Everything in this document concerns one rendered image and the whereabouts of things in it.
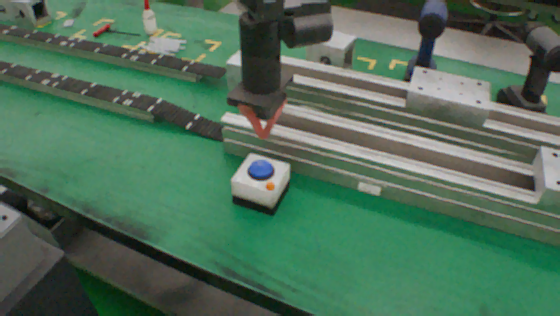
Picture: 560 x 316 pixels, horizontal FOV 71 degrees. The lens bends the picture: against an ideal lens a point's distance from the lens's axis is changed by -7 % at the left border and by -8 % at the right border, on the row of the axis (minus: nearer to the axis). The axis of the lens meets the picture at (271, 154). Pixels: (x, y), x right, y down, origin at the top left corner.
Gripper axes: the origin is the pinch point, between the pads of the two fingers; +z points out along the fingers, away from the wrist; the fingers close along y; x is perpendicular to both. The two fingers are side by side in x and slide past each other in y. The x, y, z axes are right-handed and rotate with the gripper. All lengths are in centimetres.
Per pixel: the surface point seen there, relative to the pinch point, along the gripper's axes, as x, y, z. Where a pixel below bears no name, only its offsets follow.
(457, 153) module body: -30.7, 16.2, 6.3
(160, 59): 45, 31, 11
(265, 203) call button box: -2.1, -4.0, 11.5
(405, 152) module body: -21.7, 15.7, 8.7
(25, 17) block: 109, 39, 10
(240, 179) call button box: 2.8, -3.3, 8.4
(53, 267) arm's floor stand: 24.7, -28.8, 14.8
